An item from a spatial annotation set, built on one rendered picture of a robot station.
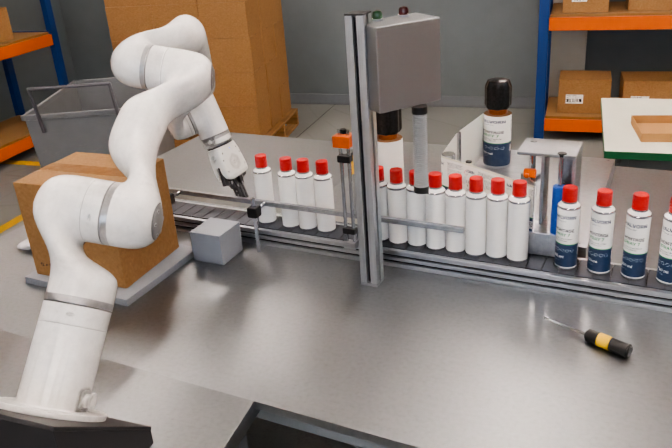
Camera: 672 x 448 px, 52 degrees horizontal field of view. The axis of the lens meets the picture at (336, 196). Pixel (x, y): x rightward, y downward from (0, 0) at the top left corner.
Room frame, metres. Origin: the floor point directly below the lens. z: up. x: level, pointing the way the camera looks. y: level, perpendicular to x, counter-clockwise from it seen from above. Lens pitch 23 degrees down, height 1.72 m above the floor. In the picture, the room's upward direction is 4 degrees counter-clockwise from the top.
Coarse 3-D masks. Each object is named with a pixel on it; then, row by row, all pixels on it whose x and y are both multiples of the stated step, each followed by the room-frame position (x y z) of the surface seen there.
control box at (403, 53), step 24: (384, 24) 1.50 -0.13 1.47; (408, 24) 1.51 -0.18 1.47; (432, 24) 1.54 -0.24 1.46; (384, 48) 1.48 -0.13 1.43; (408, 48) 1.51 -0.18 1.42; (432, 48) 1.54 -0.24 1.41; (384, 72) 1.48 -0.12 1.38; (408, 72) 1.51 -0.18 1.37; (432, 72) 1.54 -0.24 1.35; (384, 96) 1.48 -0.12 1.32; (408, 96) 1.51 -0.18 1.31; (432, 96) 1.54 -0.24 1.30
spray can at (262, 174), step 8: (256, 160) 1.83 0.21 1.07; (264, 160) 1.84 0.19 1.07; (256, 168) 1.84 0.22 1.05; (264, 168) 1.83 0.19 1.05; (256, 176) 1.83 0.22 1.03; (264, 176) 1.82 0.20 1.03; (256, 184) 1.83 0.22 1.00; (264, 184) 1.82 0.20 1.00; (272, 184) 1.84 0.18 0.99; (256, 192) 1.83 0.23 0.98; (264, 192) 1.82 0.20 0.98; (272, 192) 1.84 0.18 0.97; (272, 200) 1.83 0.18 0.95; (264, 208) 1.82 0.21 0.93; (272, 208) 1.83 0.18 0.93; (264, 216) 1.82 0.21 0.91; (272, 216) 1.83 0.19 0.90
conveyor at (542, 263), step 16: (176, 208) 1.99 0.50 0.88; (192, 208) 1.98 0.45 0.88; (208, 208) 1.97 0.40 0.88; (224, 208) 1.96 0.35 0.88; (240, 224) 1.84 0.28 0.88; (272, 224) 1.82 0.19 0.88; (336, 224) 1.79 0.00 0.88; (448, 256) 1.56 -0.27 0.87; (464, 256) 1.55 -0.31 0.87; (528, 256) 1.52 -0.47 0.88; (544, 256) 1.51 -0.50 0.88; (560, 272) 1.43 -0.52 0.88; (576, 272) 1.42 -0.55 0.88; (656, 272) 1.39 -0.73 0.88; (656, 288) 1.33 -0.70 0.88
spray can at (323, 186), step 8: (320, 160) 1.76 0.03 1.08; (320, 168) 1.74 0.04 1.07; (320, 176) 1.74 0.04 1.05; (328, 176) 1.74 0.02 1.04; (320, 184) 1.73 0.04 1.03; (328, 184) 1.74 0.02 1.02; (320, 192) 1.74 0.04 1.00; (328, 192) 1.74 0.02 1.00; (320, 200) 1.74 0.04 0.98; (328, 200) 1.74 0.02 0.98; (320, 216) 1.74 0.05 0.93; (328, 216) 1.73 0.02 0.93; (320, 224) 1.74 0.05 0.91; (328, 224) 1.73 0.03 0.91; (328, 232) 1.73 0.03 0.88
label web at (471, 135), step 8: (480, 120) 2.13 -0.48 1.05; (464, 128) 2.02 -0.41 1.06; (472, 128) 2.07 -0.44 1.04; (480, 128) 2.13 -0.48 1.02; (464, 136) 2.02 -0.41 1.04; (472, 136) 2.07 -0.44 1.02; (480, 136) 2.13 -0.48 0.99; (464, 144) 2.02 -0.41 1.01; (472, 144) 2.07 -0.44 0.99; (480, 144) 2.13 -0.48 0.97; (464, 152) 2.02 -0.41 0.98; (472, 152) 2.08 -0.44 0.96; (480, 152) 2.13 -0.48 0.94; (464, 160) 2.02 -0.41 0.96; (472, 160) 2.08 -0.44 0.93
